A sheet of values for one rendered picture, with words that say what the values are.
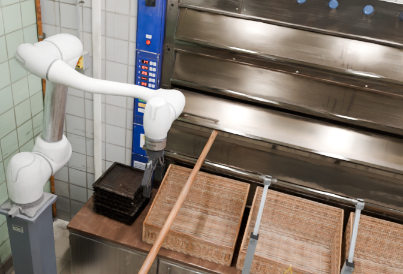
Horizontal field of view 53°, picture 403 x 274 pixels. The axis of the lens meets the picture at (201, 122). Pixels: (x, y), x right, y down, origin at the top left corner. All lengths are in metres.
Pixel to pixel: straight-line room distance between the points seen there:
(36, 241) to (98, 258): 0.61
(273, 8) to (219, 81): 0.51
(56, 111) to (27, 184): 0.37
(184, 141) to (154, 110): 1.12
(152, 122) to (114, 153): 1.37
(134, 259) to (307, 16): 1.73
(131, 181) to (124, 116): 0.44
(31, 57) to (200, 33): 0.97
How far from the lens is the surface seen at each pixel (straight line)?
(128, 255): 2.62
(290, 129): 2.42
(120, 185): 2.60
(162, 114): 1.54
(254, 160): 2.58
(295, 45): 2.25
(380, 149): 2.49
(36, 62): 1.74
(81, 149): 3.03
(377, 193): 2.67
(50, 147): 2.13
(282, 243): 2.70
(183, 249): 2.49
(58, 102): 2.00
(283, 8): 2.23
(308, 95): 2.34
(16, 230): 2.26
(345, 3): 2.22
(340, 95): 2.36
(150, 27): 2.38
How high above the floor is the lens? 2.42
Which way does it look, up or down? 29 degrees down
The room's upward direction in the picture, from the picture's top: 8 degrees clockwise
